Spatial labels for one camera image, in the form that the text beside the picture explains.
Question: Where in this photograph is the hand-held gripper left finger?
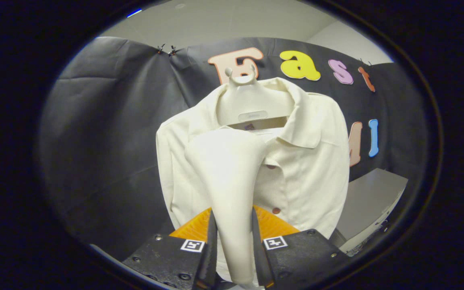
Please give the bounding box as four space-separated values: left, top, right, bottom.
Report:
122 207 218 290

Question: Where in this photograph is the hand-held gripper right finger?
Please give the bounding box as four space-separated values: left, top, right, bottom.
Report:
251 205 350 290

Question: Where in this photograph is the white garment steamer head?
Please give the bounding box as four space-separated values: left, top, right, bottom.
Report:
184 128 268 286

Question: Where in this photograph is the cream button-up shirt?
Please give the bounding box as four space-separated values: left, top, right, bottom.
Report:
155 77 350 282

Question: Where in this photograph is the grey cabinet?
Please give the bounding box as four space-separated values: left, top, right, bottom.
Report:
329 168 409 256

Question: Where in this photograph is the cream plastic hanger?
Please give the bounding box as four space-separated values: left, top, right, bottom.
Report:
216 64 295 130

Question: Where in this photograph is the black backdrop cloth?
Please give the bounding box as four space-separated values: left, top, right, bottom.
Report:
41 36 434 262

